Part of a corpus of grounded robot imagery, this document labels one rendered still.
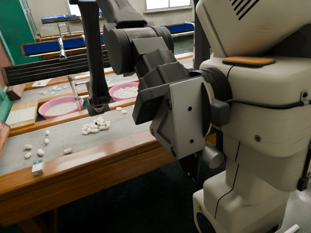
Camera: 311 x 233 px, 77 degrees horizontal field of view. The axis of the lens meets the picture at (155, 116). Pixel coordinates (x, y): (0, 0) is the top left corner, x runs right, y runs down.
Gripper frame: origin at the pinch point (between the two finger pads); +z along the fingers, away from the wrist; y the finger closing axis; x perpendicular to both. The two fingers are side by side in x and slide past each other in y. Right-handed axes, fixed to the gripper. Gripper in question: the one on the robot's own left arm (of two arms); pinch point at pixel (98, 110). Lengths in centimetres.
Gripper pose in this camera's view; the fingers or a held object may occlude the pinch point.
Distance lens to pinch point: 106.7
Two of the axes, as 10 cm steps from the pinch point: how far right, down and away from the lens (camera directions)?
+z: -2.7, 1.7, 9.5
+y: -9.1, 2.7, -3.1
